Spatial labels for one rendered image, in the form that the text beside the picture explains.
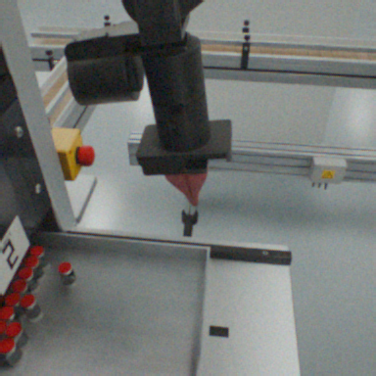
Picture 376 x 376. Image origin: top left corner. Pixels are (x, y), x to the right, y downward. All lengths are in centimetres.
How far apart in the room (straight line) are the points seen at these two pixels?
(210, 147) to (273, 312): 32
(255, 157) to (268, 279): 89
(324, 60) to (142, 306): 96
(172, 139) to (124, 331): 32
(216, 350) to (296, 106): 164
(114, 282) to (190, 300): 13
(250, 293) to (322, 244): 133
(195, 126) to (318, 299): 144
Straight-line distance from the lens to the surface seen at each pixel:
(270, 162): 152
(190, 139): 39
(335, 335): 169
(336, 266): 188
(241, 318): 62
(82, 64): 38
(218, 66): 128
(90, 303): 64
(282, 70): 130
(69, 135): 71
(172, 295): 63
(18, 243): 56
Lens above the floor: 141
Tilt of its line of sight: 42 degrees down
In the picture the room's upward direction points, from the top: straight up
